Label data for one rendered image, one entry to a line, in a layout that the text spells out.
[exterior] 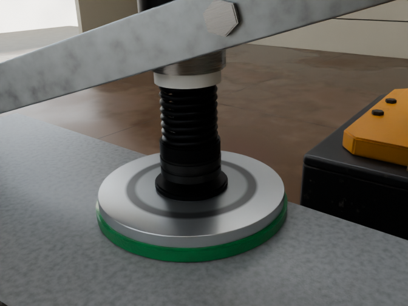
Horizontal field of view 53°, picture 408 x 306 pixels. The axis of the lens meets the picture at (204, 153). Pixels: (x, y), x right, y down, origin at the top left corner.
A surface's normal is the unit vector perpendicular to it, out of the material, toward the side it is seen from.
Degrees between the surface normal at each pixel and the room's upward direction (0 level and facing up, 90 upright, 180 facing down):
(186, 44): 90
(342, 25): 90
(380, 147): 90
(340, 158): 0
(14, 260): 0
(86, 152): 0
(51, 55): 90
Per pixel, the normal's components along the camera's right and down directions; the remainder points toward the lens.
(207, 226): -0.02, -0.92
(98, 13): 0.76, 0.24
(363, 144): -0.60, 0.32
